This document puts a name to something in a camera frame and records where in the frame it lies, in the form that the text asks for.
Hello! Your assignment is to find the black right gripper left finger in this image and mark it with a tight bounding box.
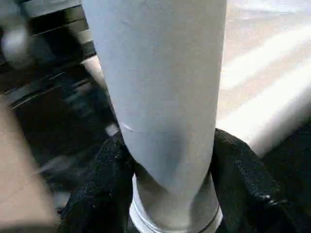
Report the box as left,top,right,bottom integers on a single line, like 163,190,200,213
58,132,138,233

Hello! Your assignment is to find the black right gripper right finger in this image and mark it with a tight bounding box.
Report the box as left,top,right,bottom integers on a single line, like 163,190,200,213
210,128,311,233

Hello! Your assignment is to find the white plastic table leg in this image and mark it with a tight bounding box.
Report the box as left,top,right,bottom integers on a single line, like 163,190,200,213
82,0,228,233

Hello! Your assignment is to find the white plastic table top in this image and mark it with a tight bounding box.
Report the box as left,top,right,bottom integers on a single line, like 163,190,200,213
84,0,311,157

